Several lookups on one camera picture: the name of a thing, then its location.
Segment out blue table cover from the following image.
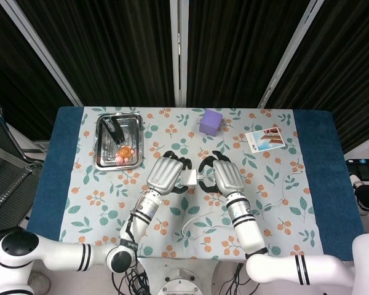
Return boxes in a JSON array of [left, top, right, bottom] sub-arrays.
[[20, 106, 365, 262]]

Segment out black floor cables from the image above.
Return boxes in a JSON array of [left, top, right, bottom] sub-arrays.
[[110, 258, 154, 295]]

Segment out white plastic block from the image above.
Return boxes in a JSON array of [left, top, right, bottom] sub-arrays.
[[180, 170, 199, 187]]

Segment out white shoe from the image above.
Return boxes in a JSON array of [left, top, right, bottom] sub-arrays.
[[27, 269, 52, 294]]

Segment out silver metal tray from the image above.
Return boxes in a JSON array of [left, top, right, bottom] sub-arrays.
[[94, 111, 143, 171]]

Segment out white charger with cable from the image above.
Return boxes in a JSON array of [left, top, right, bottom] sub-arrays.
[[182, 167, 304, 244]]

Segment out white window frame post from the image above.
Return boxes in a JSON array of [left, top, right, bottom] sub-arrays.
[[169, 0, 190, 108]]

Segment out purple cube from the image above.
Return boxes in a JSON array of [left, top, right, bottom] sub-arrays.
[[199, 108, 224, 136]]

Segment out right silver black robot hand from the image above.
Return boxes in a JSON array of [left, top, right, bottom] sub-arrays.
[[197, 150, 245, 195]]

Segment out orange pink turtle toy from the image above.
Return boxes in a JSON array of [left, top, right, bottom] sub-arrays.
[[115, 146, 135, 164]]

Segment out picture postcard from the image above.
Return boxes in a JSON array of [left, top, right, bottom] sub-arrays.
[[245, 127, 287, 153]]

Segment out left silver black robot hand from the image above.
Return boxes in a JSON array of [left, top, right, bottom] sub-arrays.
[[145, 149, 197, 195]]

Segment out black stapler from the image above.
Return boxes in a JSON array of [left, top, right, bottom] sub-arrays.
[[101, 116, 125, 145]]

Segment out floral patterned tablecloth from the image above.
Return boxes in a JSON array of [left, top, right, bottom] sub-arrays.
[[57, 106, 327, 262]]

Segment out round silver robot base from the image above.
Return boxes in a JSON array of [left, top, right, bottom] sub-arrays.
[[157, 267, 205, 295]]

